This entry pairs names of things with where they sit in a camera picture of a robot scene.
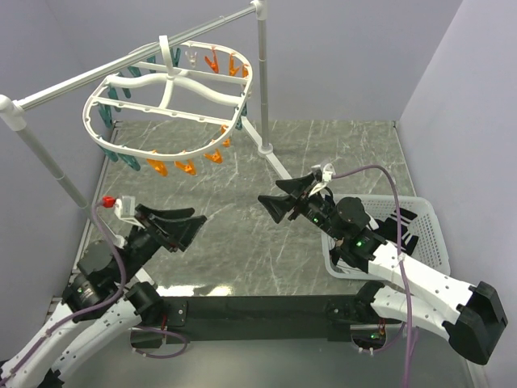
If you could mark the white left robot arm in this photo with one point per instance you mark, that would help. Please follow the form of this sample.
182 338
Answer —
101 302

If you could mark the white metal drying rack stand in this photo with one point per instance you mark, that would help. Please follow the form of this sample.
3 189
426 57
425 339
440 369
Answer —
13 111

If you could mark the clear clothespin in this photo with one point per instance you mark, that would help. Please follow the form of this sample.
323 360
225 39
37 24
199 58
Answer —
192 58

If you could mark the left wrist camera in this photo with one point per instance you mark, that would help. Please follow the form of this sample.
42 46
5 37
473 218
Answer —
124 208

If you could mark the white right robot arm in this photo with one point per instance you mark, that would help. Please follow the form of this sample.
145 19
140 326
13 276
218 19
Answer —
469 317

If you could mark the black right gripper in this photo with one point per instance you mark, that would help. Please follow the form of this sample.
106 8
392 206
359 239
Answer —
279 205

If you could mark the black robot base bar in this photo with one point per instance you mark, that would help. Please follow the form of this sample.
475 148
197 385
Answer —
210 318

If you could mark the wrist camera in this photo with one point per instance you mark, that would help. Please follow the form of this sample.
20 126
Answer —
124 208
323 174

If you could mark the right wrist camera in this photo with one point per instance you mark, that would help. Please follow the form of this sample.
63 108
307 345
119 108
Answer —
323 174

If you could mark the white round clip hanger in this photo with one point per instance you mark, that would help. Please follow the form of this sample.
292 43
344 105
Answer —
169 105

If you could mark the white plastic laundry basket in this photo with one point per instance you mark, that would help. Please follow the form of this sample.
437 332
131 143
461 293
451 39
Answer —
422 238

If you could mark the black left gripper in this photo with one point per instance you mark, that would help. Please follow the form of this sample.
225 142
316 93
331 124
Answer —
182 230

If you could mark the teal clothespin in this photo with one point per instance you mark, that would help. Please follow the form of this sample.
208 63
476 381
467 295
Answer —
116 155
105 112

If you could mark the teal clothespin front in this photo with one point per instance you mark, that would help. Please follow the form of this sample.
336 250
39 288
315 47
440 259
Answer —
116 155

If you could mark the teal clothespin left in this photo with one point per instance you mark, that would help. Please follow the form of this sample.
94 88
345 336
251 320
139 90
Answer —
105 112

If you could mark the orange clothespin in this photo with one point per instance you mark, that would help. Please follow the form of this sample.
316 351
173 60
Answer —
212 61
159 166
215 156
186 166

